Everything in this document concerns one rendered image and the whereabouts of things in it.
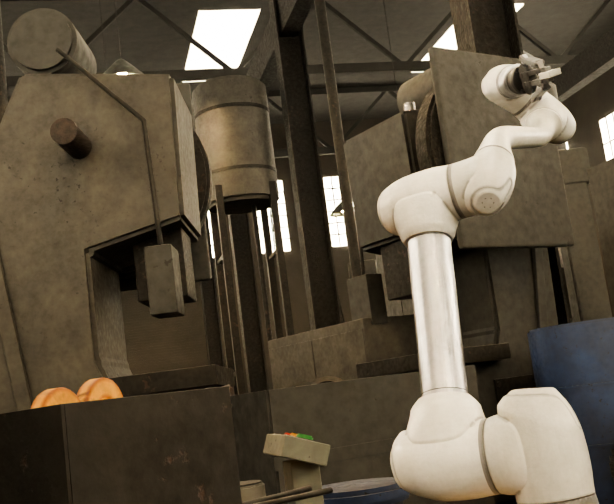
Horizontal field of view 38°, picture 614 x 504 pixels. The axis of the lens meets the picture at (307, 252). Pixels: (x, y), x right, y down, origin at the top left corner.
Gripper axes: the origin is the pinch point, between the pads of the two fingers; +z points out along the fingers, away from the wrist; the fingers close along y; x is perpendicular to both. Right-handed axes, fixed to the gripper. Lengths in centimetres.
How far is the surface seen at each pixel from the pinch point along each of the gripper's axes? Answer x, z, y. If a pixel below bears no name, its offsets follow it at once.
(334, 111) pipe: -48, -614, -3
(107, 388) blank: 124, 14, 34
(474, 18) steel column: -110, -354, -33
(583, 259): -219, -568, 197
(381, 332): 19, -294, 125
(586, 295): -209, -558, 228
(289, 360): 73, -358, 139
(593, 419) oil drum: -47, -173, 167
